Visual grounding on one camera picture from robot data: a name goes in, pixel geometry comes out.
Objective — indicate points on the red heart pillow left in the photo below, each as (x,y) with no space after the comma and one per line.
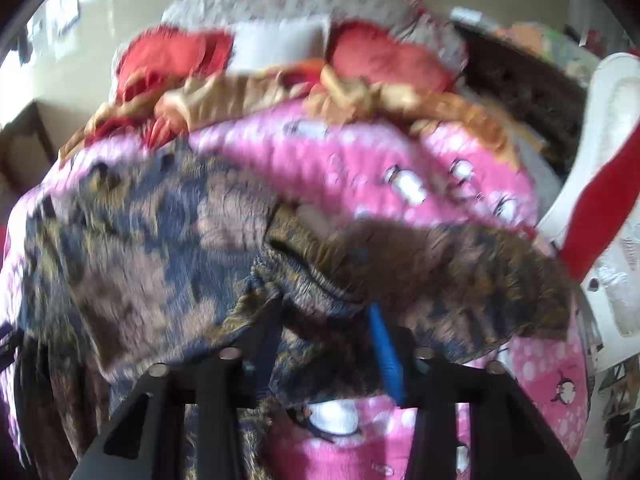
(163,51)

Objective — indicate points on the pink penguin blanket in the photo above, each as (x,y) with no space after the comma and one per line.
(333,176)

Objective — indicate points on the floral grey bed cover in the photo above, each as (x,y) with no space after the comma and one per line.
(406,20)

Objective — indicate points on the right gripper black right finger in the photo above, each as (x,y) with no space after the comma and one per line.
(509,437)

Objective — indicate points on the red heart pillow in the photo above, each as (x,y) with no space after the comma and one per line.
(360,49)
(163,51)

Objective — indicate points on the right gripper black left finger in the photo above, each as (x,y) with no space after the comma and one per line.
(143,439)

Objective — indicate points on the white rectangular pillow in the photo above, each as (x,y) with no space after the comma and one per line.
(258,45)

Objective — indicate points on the red heart pillow right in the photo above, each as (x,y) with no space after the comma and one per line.
(360,49)

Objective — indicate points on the dark floral patterned garment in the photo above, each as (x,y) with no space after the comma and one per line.
(166,259)

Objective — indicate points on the dark carved wooden headboard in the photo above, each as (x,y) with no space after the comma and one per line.
(531,90)

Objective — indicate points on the orange red crumpled blanket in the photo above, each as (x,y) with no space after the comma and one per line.
(162,107)

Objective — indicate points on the white red plastic chair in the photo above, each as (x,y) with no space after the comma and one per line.
(598,196)

